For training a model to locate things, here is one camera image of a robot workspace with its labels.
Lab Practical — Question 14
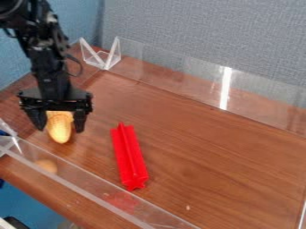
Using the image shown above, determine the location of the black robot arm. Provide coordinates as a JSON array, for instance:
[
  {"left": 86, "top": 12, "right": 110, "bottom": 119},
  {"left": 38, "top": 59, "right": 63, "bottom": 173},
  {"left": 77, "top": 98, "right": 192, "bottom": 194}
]
[{"left": 0, "top": 0, "right": 93, "bottom": 132}]

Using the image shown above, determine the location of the clear acrylic corner bracket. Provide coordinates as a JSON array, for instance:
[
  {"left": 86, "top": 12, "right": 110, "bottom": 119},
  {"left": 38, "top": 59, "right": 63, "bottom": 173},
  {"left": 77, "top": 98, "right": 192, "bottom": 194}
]
[{"left": 79, "top": 38, "right": 121, "bottom": 71}]

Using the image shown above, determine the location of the clear acrylic wall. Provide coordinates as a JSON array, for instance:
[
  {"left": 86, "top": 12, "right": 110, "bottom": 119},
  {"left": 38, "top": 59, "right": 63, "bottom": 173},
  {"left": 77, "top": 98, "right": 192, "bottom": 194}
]
[
  {"left": 5, "top": 139, "right": 200, "bottom": 229},
  {"left": 111, "top": 38, "right": 306, "bottom": 137}
]

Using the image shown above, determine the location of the black cable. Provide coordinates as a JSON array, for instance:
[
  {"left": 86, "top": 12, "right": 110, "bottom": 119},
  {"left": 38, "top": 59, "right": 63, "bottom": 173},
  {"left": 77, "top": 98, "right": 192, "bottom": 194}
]
[{"left": 63, "top": 53, "right": 86, "bottom": 79}]

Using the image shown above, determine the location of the red star-shaped plastic bar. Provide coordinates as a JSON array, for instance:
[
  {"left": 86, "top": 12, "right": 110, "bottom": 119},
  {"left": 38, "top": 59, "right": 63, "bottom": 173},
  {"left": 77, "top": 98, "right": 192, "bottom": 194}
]
[{"left": 110, "top": 123, "right": 150, "bottom": 191}]

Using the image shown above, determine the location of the yellow green toy corn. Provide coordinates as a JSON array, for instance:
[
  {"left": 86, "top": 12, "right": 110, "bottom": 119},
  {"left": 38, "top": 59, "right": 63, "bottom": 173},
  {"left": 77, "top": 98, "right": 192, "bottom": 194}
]
[{"left": 47, "top": 111, "right": 74, "bottom": 144}]

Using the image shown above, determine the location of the clear acrylic left bracket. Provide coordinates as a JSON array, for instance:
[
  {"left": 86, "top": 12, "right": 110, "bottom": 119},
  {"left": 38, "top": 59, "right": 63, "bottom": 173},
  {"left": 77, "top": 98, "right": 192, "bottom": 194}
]
[{"left": 0, "top": 118, "right": 25, "bottom": 157}]

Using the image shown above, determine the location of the clear acrylic front wall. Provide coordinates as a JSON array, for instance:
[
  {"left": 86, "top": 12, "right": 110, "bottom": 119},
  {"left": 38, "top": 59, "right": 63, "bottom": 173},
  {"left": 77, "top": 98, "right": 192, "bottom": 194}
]
[{"left": 5, "top": 139, "right": 200, "bottom": 229}]

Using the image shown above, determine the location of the clear acrylic back wall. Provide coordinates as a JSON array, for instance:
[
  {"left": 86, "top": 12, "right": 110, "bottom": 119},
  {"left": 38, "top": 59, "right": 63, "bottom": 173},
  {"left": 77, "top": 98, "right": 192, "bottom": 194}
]
[{"left": 111, "top": 38, "right": 306, "bottom": 137}]

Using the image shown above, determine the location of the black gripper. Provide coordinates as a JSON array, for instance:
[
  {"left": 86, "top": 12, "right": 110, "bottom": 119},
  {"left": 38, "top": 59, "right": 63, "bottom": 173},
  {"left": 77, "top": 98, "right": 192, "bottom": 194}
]
[{"left": 18, "top": 69, "right": 93, "bottom": 133}]

